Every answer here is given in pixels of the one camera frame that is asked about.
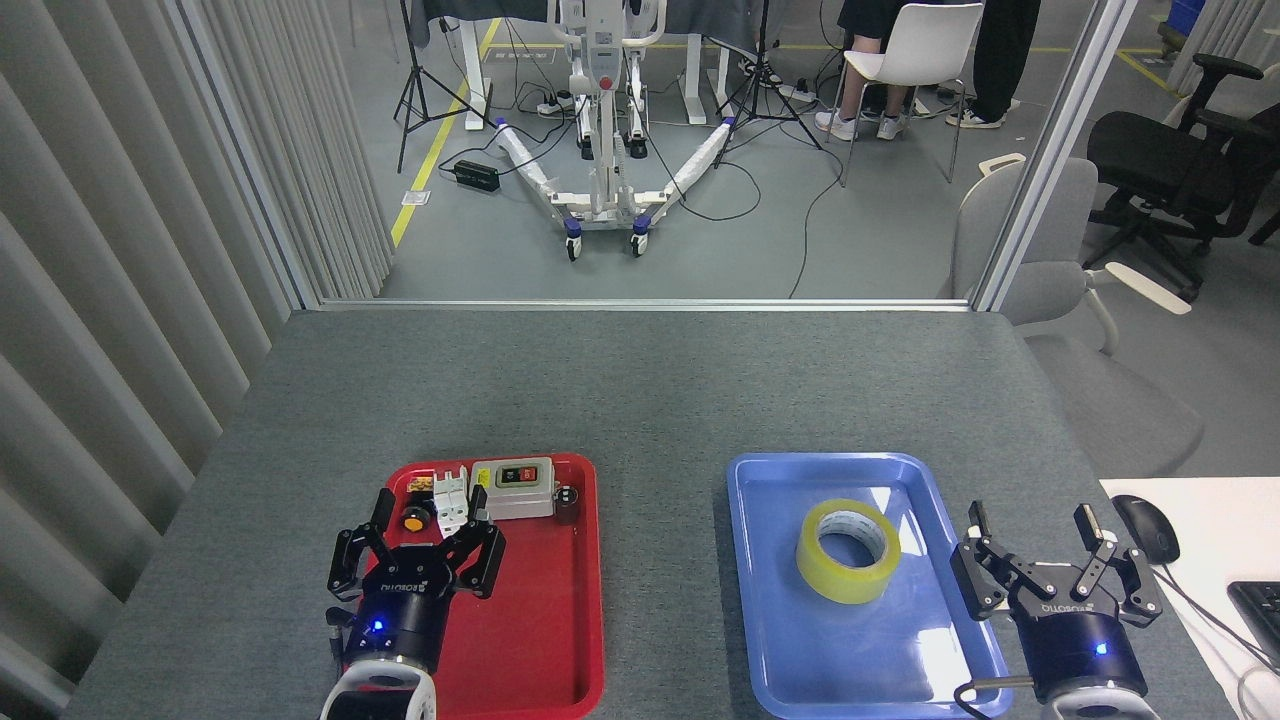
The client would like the white plastic chair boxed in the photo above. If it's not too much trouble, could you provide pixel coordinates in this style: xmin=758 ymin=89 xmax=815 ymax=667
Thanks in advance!
xmin=838 ymin=2 xmax=986 ymax=186

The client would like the black computer mouse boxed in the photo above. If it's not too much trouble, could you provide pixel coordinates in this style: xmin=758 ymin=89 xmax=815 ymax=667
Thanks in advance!
xmin=1112 ymin=494 xmax=1181 ymax=565

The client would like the red plastic tray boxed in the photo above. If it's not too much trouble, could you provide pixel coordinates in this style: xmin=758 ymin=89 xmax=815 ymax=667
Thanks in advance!
xmin=343 ymin=452 xmax=605 ymax=720

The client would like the blue plastic tray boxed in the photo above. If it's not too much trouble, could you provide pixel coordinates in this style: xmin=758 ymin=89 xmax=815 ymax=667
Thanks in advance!
xmin=726 ymin=452 xmax=1013 ymax=720

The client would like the white wheeled stand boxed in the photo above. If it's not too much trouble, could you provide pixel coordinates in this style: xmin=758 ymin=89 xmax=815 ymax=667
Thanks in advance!
xmin=495 ymin=0 xmax=736 ymax=261

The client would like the white circuit breaker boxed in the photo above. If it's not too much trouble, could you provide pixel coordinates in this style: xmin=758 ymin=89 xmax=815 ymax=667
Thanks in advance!
xmin=431 ymin=465 xmax=477 ymax=537

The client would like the black keyboard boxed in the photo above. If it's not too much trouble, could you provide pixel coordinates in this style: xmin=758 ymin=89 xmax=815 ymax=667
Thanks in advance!
xmin=1227 ymin=581 xmax=1280 ymax=666

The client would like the yellow tape roll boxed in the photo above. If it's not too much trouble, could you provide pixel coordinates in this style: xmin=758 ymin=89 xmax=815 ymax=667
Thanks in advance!
xmin=796 ymin=498 xmax=901 ymax=605

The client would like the grey ribbed partition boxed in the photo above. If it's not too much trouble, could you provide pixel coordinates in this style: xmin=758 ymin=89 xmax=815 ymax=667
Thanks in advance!
xmin=0 ymin=0 xmax=396 ymax=720

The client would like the black mouse cable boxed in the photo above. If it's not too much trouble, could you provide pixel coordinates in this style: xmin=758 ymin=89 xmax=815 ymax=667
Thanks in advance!
xmin=1158 ymin=560 xmax=1280 ymax=720

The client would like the standing person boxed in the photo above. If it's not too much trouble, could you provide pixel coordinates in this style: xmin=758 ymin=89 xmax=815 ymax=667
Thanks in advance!
xmin=945 ymin=0 xmax=1043 ymax=129

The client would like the silver frame post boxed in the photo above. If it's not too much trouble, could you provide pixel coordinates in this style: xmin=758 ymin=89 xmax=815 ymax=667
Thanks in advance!
xmin=970 ymin=0 xmax=1141 ymax=313

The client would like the grey office chair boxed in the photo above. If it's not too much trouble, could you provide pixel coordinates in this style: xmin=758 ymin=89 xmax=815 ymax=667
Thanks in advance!
xmin=940 ymin=152 xmax=1206 ymax=479

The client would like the grey push button switch box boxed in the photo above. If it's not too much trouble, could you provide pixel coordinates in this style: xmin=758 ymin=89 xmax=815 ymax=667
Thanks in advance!
xmin=469 ymin=457 xmax=557 ymax=522

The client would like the desk with white legs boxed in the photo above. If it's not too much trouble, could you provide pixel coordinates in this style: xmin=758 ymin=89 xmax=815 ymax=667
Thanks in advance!
xmin=410 ymin=0 xmax=791 ymax=131

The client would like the blue storage bin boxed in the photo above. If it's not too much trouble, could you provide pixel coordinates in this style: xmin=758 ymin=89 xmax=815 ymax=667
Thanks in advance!
xmin=1160 ymin=0 xmax=1208 ymax=41

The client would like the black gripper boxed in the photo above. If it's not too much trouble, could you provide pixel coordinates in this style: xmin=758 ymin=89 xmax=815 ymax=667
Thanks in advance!
xmin=327 ymin=488 xmax=508 ymax=676
xmin=949 ymin=500 xmax=1165 ymax=702

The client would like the black tripod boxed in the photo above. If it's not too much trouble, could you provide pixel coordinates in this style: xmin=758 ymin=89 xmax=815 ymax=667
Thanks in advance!
xmin=393 ymin=0 xmax=496 ymax=173
xmin=715 ymin=0 xmax=823 ymax=169

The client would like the silver frame rail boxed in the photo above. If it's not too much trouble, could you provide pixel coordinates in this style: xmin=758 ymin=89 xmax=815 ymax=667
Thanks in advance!
xmin=318 ymin=297 xmax=976 ymax=313

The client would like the seated person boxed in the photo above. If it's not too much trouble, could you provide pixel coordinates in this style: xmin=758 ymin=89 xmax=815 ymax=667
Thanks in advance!
xmin=815 ymin=0 xmax=926 ymax=141

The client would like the white side table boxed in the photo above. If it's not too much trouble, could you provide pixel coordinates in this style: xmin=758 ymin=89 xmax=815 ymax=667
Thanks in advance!
xmin=1100 ymin=477 xmax=1280 ymax=720

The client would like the black office chair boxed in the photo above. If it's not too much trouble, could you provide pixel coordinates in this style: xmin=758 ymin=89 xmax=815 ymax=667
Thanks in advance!
xmin=1085 ymin=52 xmax=1280 ymax=301

